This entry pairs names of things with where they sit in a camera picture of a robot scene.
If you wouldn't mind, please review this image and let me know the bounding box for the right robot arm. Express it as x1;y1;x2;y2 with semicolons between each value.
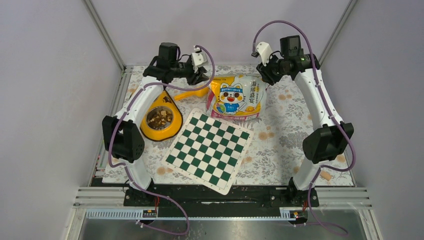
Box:
252;35;354;206

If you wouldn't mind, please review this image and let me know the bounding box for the wooden cylinder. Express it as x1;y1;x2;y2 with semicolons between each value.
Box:
320;171;332;181

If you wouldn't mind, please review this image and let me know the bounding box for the yellow plastic scoop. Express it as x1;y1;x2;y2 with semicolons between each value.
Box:
174;87;209;101

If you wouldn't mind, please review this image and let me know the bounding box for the green white chessboard mat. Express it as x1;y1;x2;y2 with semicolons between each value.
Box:
161;108;254;195

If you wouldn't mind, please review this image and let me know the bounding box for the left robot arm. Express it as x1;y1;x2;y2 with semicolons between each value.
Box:
101;42;215;206

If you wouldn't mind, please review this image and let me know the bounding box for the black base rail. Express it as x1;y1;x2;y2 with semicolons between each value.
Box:
123;183;308;207

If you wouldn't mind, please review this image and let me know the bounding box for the yellow double pet bowl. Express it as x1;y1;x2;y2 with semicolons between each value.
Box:
140;90;183;142

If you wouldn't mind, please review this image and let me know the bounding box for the pet food bag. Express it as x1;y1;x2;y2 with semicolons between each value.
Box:
206;74;267;121

